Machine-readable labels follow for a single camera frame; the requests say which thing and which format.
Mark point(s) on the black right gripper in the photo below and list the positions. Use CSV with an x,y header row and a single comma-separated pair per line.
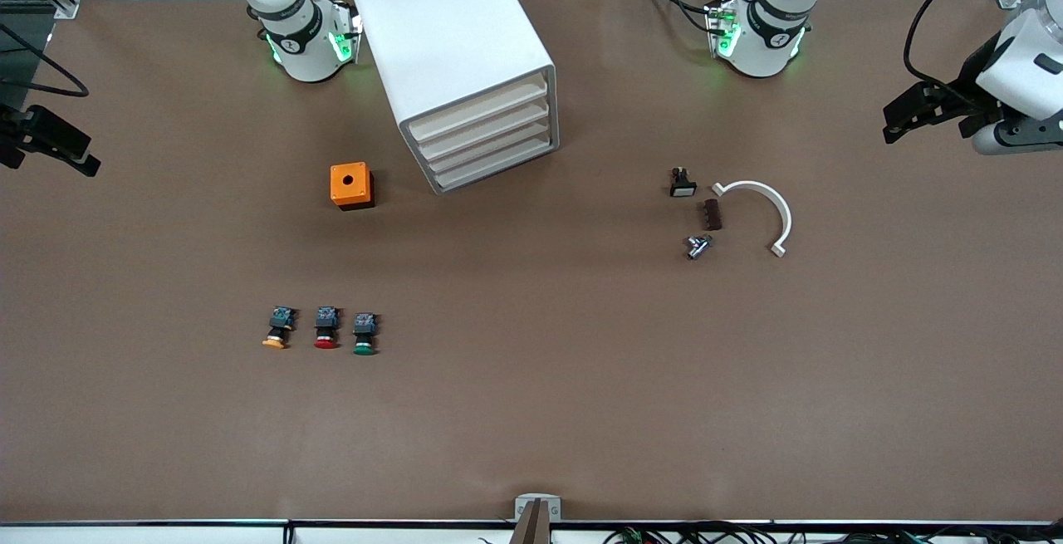
x,y
17,135

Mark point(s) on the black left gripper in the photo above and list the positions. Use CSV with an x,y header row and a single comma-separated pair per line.
x,y
968,79

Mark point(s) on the yellow mushroom push button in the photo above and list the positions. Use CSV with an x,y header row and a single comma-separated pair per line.
x,y
279,330

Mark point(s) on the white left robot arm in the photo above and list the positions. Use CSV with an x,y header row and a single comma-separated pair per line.
x,y
764,37

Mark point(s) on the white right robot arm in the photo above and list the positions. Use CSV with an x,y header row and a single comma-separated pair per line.
x,y
307,46

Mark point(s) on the red mushroom push button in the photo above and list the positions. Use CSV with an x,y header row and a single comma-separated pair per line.
x,y
326,328

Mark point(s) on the green mushroom push button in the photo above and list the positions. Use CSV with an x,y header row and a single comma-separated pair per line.
x,y
364,335

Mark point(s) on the brown terminal block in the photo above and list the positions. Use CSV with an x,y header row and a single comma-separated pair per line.
x,y
712,215

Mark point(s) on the silver metal connector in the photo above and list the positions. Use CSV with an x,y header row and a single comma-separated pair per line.
x,y
698,247

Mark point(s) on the white table edge strip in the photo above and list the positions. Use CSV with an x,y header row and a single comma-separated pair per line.
x,y
166,536

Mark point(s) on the white curved plastic bracket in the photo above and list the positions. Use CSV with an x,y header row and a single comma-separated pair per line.
x,y
760,187

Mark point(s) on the black switch with white face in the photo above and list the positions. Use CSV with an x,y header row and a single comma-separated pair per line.
x,y
683,184

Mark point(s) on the orange button enclosure box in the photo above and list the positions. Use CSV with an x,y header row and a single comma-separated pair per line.
x,y
349,183

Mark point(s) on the grey metal mount bracket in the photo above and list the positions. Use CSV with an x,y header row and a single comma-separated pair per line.
x,y
523,507

